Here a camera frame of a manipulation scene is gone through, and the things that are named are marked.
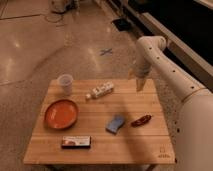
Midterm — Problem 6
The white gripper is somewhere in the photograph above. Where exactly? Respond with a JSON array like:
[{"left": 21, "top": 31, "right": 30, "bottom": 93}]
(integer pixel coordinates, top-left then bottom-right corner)
[{"left": 128, "top": 60, "right": 151, "bottom": 92}]

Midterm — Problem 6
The clear plastic cup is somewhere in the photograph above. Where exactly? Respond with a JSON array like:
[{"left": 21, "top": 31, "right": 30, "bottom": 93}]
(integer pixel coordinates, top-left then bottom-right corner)
[{"left": 57, "top": 74, "right": 73, "bottom": 95}]

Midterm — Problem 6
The orange ceramic bowl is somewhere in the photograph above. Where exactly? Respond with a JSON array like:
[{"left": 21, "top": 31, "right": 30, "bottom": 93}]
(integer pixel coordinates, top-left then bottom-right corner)
[{"left": 44, "top": 99, "right": 78, "bottom": 130}]

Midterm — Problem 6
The blue sponge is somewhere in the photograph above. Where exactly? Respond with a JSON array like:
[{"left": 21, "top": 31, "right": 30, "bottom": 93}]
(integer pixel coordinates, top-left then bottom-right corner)
[{"left": 106, "top": 115, "right": 125, "bottom": 134}]

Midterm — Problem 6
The white plastic bottle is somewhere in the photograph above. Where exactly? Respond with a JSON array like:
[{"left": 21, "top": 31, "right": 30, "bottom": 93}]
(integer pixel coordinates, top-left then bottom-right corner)
[{"left": 85, "top": 82, "right": 114, "bottom": 100}]

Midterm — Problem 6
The wooden table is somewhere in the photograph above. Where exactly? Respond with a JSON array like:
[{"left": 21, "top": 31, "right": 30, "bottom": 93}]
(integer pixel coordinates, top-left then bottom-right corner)
[{"left": 23, "top": 79, "right": 175, "bottom": 165}]

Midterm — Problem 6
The black floor mat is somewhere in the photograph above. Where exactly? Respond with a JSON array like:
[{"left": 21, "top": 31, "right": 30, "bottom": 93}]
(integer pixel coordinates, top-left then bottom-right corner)
[{"left": 112, "top": 18, "right": 131, "bottom": 31}]

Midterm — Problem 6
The dark snack box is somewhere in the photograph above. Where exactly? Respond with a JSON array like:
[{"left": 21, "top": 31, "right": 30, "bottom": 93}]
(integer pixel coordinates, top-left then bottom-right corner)
[{"left": 61, "top": 136, "right": 91, "bottom": 148}]

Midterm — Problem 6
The red chili pepper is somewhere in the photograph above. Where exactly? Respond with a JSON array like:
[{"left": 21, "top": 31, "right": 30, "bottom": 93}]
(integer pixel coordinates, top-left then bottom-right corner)
[{"left": 131, "top": 115, "right": 152, "bottom": 127}]

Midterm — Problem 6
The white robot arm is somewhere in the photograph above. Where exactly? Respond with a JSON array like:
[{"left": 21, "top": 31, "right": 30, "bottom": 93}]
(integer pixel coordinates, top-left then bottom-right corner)
[{"left": 130, "top": 36, "right": 213, "bottom": 171}]

